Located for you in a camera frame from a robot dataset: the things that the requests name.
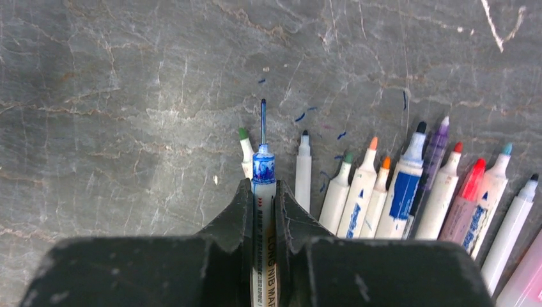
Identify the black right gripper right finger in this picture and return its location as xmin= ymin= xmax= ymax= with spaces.
xmin=275 ymin=181 xmax=493 ymax=306

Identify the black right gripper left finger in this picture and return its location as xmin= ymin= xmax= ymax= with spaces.
xmin=20 ymin=180 xmax=252 ymax=306

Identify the navy capped white marker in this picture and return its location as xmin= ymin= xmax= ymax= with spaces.
xmin=295 ymin=130 xmax=312 ymax=213

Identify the clear capped blue marker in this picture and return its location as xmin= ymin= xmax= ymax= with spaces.
xmin=251 ymin=99 xmax=279 ymax=306

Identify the red capped pink marker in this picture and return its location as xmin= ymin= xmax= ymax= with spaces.
xmin=438 ymin=158 xmax=486 ymax=245

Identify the blue capped white marker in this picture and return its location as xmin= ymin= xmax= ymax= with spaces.
xmin=463 ymin=143 xmax=513 ymax=260

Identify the pink highlighter marker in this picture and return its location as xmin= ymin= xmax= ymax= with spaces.
xmin=496 ymin=232 xmax=541 ymax=307

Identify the light green capped marker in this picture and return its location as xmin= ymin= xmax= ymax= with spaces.
xmin=319 ymin=152 xmax=353 ymax=235

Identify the orange capped white marker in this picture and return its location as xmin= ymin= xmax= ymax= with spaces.
xmin=358 ymin=157 xmax=391 ymax=239

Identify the blue capped acrylic marker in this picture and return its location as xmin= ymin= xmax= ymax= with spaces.
xmin=375 ymin=122 xmax=427 ymax=240

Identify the peach capped marker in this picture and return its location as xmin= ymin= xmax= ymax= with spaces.
xmin=336 ymin=136 xmax=378 ymax=239

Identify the red capped white marker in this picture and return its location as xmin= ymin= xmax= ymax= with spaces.
xmin=414 ymin=142 xmax=463 ymax=240

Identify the dark blue capped marker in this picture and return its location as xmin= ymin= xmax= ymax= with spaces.
xmin=481 ymin=173 xmax=539 ymax=295

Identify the purple tipped dark marker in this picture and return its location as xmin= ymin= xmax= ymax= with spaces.
xmin=402 ymin=116 xmax=449 ymax=239

